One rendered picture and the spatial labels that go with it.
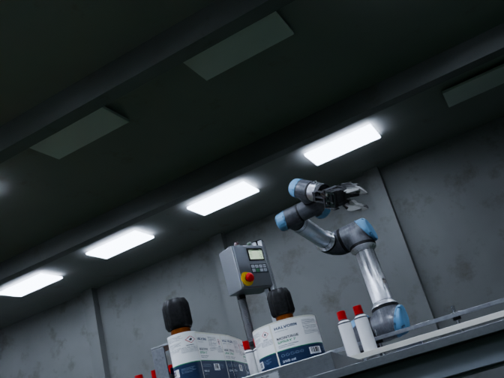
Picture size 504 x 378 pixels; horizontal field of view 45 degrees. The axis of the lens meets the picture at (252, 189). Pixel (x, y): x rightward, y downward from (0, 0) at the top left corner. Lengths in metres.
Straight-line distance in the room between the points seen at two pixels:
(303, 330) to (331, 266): 10.11
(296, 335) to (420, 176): 10.09
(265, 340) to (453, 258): 9.67
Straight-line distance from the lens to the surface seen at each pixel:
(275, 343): 1.80
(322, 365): 1.56
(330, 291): 11.86
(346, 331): 2.32
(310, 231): 2.51
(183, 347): 1.82
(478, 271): 11.30
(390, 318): 2.53
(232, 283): 2.50
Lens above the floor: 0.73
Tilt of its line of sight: 22 degrees up
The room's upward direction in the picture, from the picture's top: 16 degrees counter-clockwise
